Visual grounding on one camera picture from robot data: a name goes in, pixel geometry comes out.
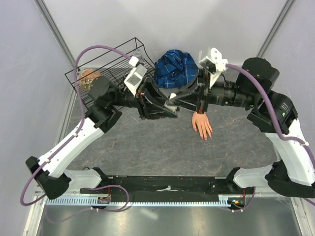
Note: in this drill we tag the white nail polish bottle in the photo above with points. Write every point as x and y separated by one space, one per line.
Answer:
171 107

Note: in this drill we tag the blue slotted cable duct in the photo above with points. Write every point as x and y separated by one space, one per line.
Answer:
98 202

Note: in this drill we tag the white nail polish cap brush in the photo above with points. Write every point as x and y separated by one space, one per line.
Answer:
172 95

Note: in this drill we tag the mannequin hand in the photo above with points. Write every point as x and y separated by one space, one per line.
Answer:
200 123

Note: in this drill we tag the brown floral ceramic bowl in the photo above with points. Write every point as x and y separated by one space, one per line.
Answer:
86 78

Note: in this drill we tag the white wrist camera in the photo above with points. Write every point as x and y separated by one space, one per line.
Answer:
213 63
135 76

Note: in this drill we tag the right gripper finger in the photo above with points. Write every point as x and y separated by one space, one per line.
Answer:
190 91
187 104

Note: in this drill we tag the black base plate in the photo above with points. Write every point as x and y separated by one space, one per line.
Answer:
176 188

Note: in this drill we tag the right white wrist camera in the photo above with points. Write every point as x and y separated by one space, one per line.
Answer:
213 63

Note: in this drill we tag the clear glass cup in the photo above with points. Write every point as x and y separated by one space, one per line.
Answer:
138 54

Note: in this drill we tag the blue plaid shirt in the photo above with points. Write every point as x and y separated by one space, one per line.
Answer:
175 69

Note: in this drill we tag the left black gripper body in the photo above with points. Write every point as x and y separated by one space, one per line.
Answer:
141 100

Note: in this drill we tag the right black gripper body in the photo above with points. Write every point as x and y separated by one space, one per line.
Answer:
203 93

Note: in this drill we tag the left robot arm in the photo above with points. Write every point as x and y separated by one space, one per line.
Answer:
51 169

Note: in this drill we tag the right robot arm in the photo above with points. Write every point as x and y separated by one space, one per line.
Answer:
250 86

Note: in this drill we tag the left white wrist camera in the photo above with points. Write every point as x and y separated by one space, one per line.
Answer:
135 76

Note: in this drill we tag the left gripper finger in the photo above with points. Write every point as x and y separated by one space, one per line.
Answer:
154 91
157 111

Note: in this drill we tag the black wire dish rack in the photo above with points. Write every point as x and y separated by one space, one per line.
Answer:
113 66

